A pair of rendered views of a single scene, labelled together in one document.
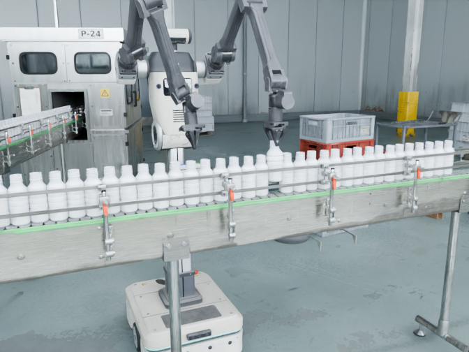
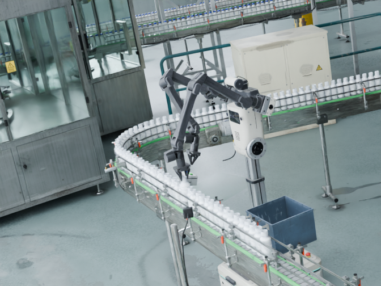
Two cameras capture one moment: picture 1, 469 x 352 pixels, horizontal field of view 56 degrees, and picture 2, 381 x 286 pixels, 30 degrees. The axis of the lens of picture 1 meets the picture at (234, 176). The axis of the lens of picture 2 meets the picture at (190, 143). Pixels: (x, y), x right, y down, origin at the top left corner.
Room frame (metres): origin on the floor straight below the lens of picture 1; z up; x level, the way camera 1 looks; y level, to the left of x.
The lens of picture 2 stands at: (1.77, -4.48, 2.83)
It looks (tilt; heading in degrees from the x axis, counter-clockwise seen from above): 18 degrees down; 89
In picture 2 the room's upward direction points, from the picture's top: 10 degrees counter-clockwise
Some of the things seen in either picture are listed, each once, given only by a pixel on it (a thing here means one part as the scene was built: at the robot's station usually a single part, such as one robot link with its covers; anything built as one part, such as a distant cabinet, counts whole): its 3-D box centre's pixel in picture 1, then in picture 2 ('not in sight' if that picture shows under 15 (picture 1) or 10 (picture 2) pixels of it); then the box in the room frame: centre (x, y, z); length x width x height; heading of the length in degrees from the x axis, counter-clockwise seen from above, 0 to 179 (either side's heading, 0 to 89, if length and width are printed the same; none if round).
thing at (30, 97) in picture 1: (30, 101); not in sight; (4.97, 2.27, 1.22); 0.23 x 0.04 x 0.32; 95
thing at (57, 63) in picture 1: (86, 114); not in sight; (5.78, 1.92, 1.00); 1.60 x 1.30 x 2.00; 5
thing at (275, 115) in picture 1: (275, 116); (181, 163); (1.77, -0.16, 1.32); 0.10 x 0.07 x 0.07; 23
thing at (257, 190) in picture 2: not in sight; (258, 202); (2.27, 0.31, 0.74); 0.11 x 0.11 x 0.40; 23
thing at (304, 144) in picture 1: (336, 149); not in sight; (4.23, -0.99, 0.78); 0.61 x 0.41 x 0.22; 119
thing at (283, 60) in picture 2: not in sight; (283, 81); (3.23, 4.22, 0.59); 1.10 x 0.62 x 1.18; 5
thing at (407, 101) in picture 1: (407, 114); not in sight; (11.12, -4.33, 0.55); 0.40 x 0.40 x 1.10; 23
